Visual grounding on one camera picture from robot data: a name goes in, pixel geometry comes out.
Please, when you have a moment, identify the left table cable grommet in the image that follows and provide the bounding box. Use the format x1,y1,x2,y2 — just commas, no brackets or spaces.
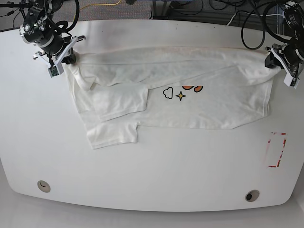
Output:
37,180,51,193

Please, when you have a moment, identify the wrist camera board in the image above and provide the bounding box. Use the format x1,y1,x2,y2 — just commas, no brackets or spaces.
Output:
284,75,300,89
47,65,63,78

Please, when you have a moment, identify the table cable grommet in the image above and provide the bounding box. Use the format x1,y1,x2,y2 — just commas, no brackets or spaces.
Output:
37,180,51,193
245,190,260,202

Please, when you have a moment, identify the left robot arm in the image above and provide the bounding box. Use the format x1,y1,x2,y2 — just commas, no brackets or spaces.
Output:
262,1,304,87

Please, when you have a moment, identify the red tape rectangle marking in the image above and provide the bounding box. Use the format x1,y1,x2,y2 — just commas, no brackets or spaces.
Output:
265,132,287,168

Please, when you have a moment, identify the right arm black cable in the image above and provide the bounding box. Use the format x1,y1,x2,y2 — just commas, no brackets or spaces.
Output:
53,0,80,33

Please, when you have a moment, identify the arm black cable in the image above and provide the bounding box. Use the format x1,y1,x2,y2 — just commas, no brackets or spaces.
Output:
53,0,80,33
241,0,295,50

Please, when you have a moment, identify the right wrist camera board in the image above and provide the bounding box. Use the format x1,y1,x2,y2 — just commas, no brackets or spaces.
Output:
47,65,63,78

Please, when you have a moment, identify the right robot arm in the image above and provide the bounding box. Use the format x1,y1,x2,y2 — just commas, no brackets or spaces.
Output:
19,0,85,76

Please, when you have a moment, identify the white printed T-shirt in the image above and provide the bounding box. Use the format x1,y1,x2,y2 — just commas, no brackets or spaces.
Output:
64,47,280,149

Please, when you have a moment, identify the right table cable grommet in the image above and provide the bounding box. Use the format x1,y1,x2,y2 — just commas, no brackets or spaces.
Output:
245,190,260,202

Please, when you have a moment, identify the yellow cable on floor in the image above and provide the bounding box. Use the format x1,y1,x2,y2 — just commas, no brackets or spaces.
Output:
79,0,122,11

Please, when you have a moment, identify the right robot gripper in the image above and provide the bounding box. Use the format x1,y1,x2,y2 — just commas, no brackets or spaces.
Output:
33,35,86,69

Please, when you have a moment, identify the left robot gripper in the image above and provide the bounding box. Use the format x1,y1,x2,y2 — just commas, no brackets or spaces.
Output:
264,44,304,79

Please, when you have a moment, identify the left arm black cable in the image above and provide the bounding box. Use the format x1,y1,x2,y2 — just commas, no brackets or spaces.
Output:
241,0,295,50

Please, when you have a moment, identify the black tripod stand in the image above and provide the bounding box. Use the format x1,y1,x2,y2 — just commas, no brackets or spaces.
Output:
0,0,33,32

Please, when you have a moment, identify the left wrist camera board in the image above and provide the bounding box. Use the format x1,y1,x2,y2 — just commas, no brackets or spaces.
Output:
284,75,300,89

